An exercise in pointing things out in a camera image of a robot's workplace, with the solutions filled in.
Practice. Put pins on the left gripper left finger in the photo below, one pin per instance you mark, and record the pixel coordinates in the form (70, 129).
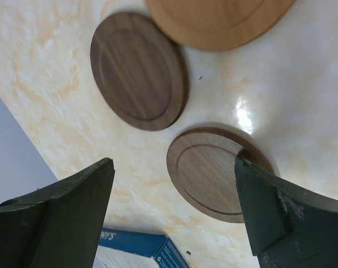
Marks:
(58, 225)

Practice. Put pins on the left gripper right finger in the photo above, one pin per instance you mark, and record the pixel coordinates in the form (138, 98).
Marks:
(287, 225)

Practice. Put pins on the dark walnut coaster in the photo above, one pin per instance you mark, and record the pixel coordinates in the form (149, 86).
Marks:
(200, 162)
(139, 71)

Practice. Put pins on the light wood coaster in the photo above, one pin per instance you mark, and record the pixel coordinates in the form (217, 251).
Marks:
(216, 25)

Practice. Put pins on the blue white razor box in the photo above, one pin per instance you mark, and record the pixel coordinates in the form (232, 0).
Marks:
(119, 248)

